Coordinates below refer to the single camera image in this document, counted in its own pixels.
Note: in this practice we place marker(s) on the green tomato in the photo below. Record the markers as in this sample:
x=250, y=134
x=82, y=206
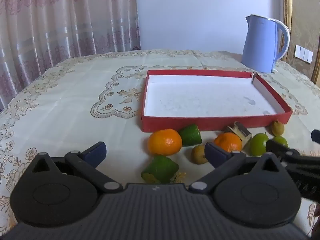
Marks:
x=258, y=143
x=280, y=140

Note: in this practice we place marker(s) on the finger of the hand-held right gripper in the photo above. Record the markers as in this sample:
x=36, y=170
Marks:
x=277, y=147
x=316, y=136

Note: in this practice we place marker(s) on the light blue electric kettle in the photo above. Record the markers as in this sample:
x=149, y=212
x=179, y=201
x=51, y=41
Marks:
x=260, y=45

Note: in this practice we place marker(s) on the gold wall moulding frame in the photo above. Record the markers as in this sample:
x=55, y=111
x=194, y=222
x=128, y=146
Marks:
x=287, y=0

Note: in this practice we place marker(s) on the round yellow-brown fruit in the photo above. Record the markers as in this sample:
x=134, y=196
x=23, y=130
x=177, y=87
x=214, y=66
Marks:
x=197, y=155
x=277, y=128

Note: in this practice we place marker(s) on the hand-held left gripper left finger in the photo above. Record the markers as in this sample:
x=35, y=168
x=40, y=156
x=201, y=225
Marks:
x=96, y=153

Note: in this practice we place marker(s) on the cut green citrus piece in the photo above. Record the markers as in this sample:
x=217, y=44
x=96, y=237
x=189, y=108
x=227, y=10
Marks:
x=161, y=167
x=190, y=135

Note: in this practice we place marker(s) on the red cardboard box tray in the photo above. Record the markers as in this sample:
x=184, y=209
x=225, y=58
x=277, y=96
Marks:
x=195, y=126

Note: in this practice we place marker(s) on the white wall switch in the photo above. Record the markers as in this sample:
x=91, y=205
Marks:
x=303, y=53

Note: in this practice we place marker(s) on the pink patterned curtain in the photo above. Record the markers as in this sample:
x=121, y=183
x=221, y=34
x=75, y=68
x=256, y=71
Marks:
x=62, y=17

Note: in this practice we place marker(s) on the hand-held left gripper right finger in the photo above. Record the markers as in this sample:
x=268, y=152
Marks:
x=215, y=154

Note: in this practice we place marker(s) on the dark purple sugarcane piece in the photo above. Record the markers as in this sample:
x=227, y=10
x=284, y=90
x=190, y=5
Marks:
x=228, y=129
x=241, y=130

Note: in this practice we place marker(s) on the orange tangerine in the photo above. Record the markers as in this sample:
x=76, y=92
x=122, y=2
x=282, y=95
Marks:
x=228, y=141
x=165, y=142

